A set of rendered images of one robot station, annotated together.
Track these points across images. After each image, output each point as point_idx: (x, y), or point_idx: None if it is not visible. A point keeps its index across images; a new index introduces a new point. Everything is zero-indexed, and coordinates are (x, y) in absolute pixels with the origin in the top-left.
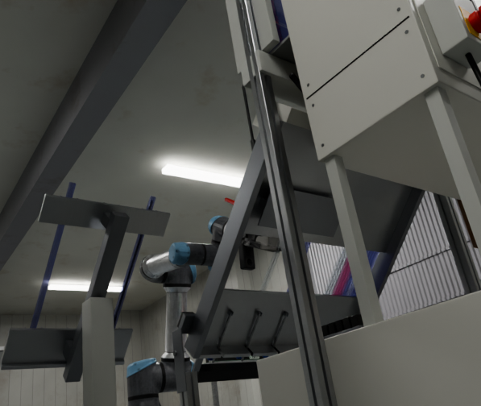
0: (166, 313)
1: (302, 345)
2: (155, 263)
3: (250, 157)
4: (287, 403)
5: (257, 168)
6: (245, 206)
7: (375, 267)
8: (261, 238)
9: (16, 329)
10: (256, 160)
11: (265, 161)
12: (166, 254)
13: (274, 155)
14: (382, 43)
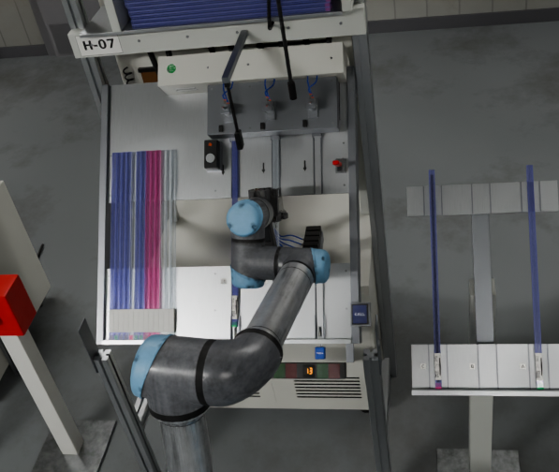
0: (207, 454)
1: (385, 241)
2: (294, 318)
3: (355, 110)
4: (373, 292)
5: (357, 122)
6: (358, 162)
7: (107, 226)
8: (280, 205)
9: (557, 344)
10: (356, 113)
11: (374, 115)
12: (306, 286)
13: (375, 110)
14: None
